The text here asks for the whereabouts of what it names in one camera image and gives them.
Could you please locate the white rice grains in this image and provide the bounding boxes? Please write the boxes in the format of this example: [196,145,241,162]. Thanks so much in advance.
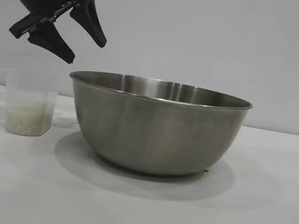
[4,95,49,138]

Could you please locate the clear plastic measuring cup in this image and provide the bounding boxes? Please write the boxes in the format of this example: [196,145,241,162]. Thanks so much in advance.
[0,65,62,140]

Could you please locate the stainless steel mixing bowl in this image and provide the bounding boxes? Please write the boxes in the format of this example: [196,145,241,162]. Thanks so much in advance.
[55,63,256,191]

